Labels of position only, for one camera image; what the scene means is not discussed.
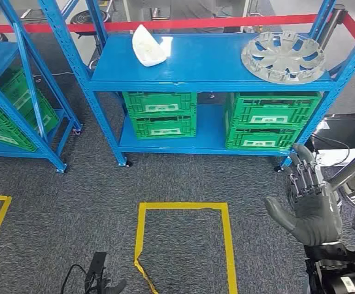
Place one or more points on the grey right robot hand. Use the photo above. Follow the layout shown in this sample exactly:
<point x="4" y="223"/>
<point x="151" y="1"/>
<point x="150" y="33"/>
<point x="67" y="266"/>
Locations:
<point x="315" y="219"/>

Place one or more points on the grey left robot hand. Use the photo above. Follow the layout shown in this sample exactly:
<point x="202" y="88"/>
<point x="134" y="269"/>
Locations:
<point x="116" y="289"/>

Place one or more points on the grey plastic wheel hubcap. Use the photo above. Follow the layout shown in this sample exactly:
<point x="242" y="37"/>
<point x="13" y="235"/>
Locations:
<point x="283" y="61"/>

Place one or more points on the white mirror shell part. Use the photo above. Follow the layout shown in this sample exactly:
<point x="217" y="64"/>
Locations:
<point x="146" y="48"/>

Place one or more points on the white flat board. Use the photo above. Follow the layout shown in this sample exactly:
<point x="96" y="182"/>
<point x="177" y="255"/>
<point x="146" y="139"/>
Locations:
<point x="333" y="159"/>

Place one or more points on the long blue steel rack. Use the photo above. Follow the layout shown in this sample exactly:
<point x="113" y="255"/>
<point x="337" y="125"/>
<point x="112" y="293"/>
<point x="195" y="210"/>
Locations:
<point x="195" y="65"/>

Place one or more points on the long red barrier belt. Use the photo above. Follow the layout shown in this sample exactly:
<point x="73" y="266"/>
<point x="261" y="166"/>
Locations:
<point x="165" y="24"/>

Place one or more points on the dark metal stanchion post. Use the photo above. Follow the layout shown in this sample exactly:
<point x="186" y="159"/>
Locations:
<point x="333" y="24"/>

